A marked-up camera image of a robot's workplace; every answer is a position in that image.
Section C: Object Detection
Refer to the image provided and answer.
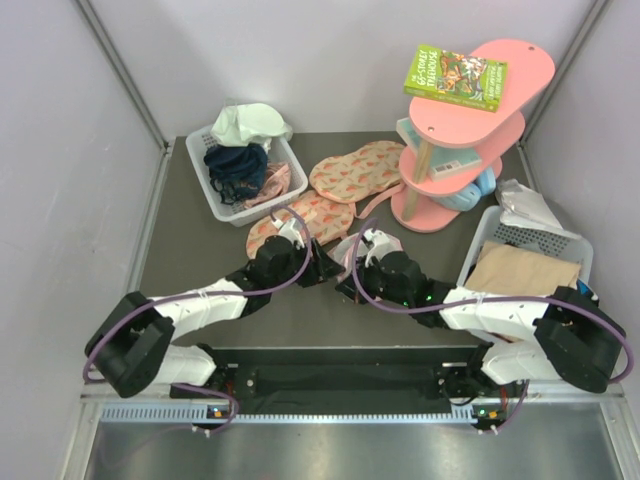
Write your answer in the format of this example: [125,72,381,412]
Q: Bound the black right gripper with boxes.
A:
[336,254,413,307]

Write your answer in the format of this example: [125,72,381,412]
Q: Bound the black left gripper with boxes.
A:
[269,238,345,291]

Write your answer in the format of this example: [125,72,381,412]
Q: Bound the white mesh pink-trim laundry bag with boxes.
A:
[332,232,406,281]

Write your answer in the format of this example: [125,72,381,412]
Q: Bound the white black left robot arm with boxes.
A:
[85,235,344,398]

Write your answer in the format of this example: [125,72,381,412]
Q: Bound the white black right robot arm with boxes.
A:
[330,247,629,396]

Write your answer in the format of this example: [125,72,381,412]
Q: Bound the peach patterned eye mask lower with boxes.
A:
[246,191,355,259]

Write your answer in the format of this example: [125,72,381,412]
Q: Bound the peach patterned eye mask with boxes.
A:
[309,140,404,204]
[246,191,355,259]

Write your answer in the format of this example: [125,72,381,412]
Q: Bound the peach patterned eye mask upper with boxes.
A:
[309,140,404,204]

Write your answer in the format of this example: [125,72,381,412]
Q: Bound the pink lace garment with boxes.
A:
[244,162,291,209]

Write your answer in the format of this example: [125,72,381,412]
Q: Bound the white plastic basket left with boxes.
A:
[185,125,309,227]

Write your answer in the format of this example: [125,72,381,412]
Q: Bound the white plastic basket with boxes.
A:
[185,125,309,227]
[456,206,594,285]

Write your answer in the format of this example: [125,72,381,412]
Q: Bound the navy lace garment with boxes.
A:
[203,143,268,205]

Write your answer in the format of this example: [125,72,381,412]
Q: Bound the light blue headphones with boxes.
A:
[432,167,496,212]

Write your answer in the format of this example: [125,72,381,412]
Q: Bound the white plastic basket right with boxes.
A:
[456,206,594,285]

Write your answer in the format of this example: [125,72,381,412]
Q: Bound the beige folded garment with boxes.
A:
[464,241,581,296]

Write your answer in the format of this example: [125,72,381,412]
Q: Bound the light blue book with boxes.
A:
[396,117,482,181]

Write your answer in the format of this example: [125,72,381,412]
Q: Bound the pink three-tier wooden shelf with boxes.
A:
[391,39,555,233]

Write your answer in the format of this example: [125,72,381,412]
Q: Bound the black blue garment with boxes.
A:
[576,279,599,305]

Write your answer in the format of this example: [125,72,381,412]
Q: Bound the green treehouse book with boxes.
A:
[403,45,508,112]

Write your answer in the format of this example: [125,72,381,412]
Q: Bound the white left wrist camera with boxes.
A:
[273,217,308,249]

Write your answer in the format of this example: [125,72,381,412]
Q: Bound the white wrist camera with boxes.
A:
[363,228,402,267]
[273,217,308,249]

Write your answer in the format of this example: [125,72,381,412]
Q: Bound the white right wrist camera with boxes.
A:
[363,228,402,267]

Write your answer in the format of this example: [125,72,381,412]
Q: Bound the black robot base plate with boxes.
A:
[160,344,521,416]

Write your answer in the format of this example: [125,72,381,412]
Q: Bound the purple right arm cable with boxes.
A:
[349,218,630,436]

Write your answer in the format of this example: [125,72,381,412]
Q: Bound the grey slotted cable duct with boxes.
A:
[100,403,506,425]

